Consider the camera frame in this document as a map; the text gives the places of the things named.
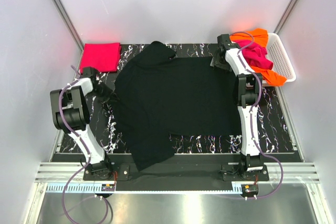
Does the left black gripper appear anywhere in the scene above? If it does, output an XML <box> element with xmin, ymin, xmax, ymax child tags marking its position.
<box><xmin>88</xmin><ymin>81</ymin><xmax>118</xmax><ymax>104</ymax></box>

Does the black t-shirt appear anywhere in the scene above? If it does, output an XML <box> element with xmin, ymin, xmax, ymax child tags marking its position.
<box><xmin>112</xmin><ymin>41</ymin><xmax>242</xmax><ymax>170</ymax></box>

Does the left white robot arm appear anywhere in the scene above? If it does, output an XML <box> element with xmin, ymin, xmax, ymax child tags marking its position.
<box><xmin>50</xmin><ymin>67</ymin><xmax>118</xmax><ymax>180</ymax></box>

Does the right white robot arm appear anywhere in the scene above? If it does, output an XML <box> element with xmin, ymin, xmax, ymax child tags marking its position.
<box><xmin>210</xmin><ymin>34</ymin><xmax>264</xmax><ymax>180</ymax></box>

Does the folded pink t-shirt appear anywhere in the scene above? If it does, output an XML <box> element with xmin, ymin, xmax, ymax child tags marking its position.
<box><xmin>79</xmin><ymin>42</ymin><xmax>121</xmax><ymax>73</ymax></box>

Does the crumpled pink t-shirt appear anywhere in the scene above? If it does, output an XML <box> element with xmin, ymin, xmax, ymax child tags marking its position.
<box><xmin>235</xmin><ymin>40</ymin><xmax>274</xmax><ymax>70</ymax></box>

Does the orange t-shirt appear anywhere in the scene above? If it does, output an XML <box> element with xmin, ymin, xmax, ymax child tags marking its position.
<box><xmin>230</xmin><ymin>28</ymin><xmax>287</xmax><ymax>87</ymax></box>

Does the white plastic basket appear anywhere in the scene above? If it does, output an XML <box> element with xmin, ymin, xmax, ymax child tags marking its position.
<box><xmin>266</xmin><ymin>33</ymin><xmax>297</xmax><ymax>83</ymax></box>

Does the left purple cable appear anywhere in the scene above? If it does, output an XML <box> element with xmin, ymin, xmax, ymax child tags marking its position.
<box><xmin>59</xmin><ymin>64</ymin><xmax>113</xmax><ymax>223</ymax></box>

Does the aluminium frame rail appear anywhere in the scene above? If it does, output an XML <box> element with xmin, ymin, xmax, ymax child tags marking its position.
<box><xmin>36</xmin><ymin>162</ymin><xmax>320</xmax><ymax>184</ymax></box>

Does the white slotted cable duct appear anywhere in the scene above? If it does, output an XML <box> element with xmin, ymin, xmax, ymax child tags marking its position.
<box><xmin>47</xmin><ymin>183</ymin><xmax>244</xmax><ymax>195</ymax></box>

